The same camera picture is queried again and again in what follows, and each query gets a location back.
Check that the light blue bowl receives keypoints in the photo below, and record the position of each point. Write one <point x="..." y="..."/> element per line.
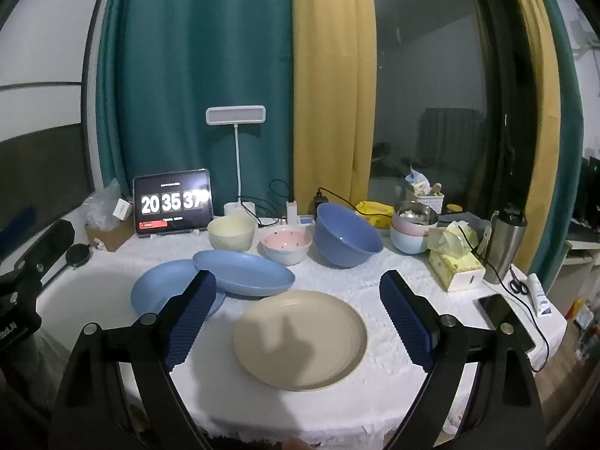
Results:
<point x="408" y="243"/>

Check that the black round puck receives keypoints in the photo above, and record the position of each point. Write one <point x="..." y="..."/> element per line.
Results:
<point x="77" y="255"/>

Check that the blue oval plate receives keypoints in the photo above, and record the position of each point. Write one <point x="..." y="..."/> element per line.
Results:
<point x="243" y="276"/>

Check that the pale pink bowl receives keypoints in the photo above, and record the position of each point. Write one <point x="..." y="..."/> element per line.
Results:
<point x="403" y="228"/>

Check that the yellow curtain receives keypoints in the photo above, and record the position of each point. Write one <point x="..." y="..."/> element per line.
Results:
<point x="539" y="103"/>
<point x="333" y="79"/>

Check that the yellow packet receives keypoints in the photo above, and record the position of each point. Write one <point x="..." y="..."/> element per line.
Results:
<point x="375" y="211"/>

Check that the teal curtain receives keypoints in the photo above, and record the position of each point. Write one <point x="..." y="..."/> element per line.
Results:
<point x="187" y="56"/>
<point x="569" y="103"/>

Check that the blue round plate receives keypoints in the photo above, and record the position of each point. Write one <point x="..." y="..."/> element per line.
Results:
<point x="154" y="290"/>

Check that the large blue bowl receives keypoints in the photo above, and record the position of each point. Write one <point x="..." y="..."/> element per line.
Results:
<point x="347" y="239"/>

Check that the blue and white packet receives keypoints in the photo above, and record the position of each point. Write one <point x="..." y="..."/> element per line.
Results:
<point x="417" y="178"/>

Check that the white power strip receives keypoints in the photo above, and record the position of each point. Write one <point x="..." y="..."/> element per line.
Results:
<point x="304" y="221"/>

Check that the tablet with clock display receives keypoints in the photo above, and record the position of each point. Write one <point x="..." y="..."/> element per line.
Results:
<point x="173" y="201"/>

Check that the white side shelf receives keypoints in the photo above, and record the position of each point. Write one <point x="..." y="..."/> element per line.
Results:
<point x="581" y="262"/>

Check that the wooden spoon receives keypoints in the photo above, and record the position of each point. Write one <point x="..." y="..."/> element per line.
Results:
<point x="437" y="188"/>

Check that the pink strawberry print bowl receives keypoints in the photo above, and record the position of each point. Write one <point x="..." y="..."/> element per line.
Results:
<point x="286" y="243"/>

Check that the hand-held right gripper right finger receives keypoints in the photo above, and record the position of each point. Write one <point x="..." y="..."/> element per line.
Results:
<point x="405" y="318"/>

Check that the steel bowl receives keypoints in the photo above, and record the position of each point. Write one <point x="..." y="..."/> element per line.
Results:
<point x="415" y="213"/>

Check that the grey case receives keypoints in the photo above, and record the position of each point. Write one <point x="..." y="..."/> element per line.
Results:
<point x="461" y="219"/>

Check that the white charger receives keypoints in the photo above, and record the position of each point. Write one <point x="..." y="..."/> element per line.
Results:
<point x="292" y="211"/>

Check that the black smartphone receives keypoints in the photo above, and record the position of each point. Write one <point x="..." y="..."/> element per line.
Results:
<point x="501" y="314"/>

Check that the black charger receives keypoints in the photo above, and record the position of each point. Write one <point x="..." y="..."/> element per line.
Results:
<point x="320" y="200"/>

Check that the cream bowl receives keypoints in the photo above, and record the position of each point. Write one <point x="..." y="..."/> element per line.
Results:
<point x="232" y="234"/>

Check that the beige round plate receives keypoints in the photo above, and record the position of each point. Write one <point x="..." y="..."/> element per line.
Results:
<point x="300" y="337"/>

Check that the small white box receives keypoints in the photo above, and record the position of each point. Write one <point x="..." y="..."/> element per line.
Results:
<point x="123" y="208"/>

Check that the white textured tablecloth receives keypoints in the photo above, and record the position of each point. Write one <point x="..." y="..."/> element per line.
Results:
<point x="328" y="408"/>

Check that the white desk lamp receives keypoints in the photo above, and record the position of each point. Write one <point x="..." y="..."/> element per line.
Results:
<point x="234" y="116"/>

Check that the white perforated basket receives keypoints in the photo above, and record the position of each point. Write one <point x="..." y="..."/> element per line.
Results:
<point x="433" y="205"/>

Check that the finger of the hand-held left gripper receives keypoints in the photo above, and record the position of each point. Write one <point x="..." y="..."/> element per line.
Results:
<point x="51" y="241"/>

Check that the dark glass window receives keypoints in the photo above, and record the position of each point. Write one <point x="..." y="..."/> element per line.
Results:
<point x="422" y="56"/>

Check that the white tube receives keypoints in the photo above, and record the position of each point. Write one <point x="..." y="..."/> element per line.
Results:
<point x="539" y="295"/>

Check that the cardboard box with plastic bag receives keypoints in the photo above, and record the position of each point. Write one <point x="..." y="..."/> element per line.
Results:
<point x="98" y="206"/>

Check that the yellow soft tissue pack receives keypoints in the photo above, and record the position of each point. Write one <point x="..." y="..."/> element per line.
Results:
<point x="450" y="239"/>

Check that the stainless steel kettle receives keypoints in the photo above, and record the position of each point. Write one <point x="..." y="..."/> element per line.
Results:
<point x="504" y="248"/>

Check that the black scissors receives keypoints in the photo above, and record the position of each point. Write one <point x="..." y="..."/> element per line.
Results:
<point x="517" y="286"/>

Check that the yellow tissue box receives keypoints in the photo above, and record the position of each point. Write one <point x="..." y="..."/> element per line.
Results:
<point x="461" y="272"/>

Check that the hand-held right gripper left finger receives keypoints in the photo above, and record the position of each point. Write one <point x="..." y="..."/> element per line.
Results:
<point x="192" y="318"/>

